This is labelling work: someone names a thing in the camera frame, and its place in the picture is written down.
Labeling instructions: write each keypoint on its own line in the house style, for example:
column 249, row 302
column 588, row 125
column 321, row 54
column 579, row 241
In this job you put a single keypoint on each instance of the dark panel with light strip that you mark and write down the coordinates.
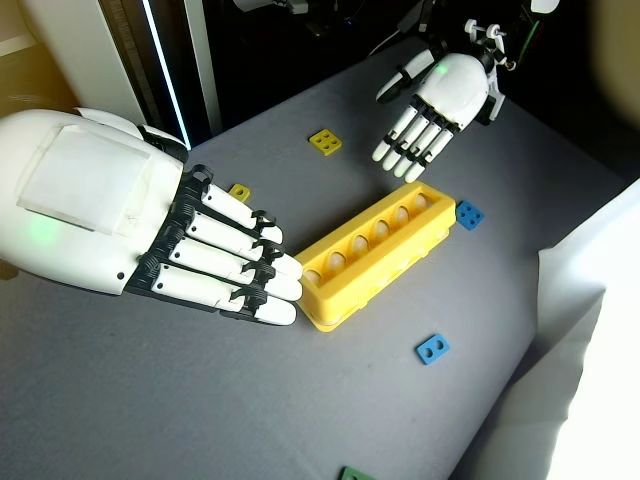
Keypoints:
column 172, row 50

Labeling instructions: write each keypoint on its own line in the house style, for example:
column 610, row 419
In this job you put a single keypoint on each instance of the blue two-hole block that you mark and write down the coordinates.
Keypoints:
column 425, row 355

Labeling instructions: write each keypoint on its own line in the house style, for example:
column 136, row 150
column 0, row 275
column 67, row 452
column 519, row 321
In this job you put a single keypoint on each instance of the yellow plastic egg carton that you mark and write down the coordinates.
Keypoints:
column 345, row 295

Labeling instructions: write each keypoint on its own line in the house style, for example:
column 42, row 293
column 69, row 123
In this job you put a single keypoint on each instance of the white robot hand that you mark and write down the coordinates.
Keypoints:
column 90, row 200
column 455, row 90

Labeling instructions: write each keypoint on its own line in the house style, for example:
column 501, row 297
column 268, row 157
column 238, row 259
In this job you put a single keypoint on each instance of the white plastic egg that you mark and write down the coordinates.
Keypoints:
column 360, row 244
column 382, row 229
column 422, row 201
column 312, row 276
column 402, row 214
column 336, row 260

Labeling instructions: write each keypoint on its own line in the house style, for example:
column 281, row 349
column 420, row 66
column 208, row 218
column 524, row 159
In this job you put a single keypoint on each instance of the white sheer cloth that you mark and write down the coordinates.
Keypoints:
column 620, row 240

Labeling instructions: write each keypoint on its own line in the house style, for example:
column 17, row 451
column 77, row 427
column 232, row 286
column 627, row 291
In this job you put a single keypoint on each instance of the white cabinet side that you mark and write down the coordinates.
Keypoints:
column 75, row 50

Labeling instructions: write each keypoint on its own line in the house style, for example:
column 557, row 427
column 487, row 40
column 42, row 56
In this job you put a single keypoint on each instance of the white upright post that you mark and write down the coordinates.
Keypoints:
column 202, row 65

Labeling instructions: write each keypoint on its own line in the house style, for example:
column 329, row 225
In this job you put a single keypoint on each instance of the grey table cloth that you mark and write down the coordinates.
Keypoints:
column 250, row 400

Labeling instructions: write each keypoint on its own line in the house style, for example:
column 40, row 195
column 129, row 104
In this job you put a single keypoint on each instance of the yellow four-hole block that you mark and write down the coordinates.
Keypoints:
column 325, row 150

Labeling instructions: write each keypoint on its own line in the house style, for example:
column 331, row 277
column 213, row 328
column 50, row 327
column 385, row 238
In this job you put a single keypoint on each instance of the green four-hole block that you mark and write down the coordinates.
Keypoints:
column 357, row 475

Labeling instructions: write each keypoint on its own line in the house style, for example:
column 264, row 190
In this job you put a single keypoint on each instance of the blue four-hole block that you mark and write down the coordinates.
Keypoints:
column 470, row 225

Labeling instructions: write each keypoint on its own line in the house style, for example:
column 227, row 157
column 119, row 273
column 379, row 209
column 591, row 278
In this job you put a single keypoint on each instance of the yellow triangle three-hole block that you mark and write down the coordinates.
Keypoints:
column 236, row 195

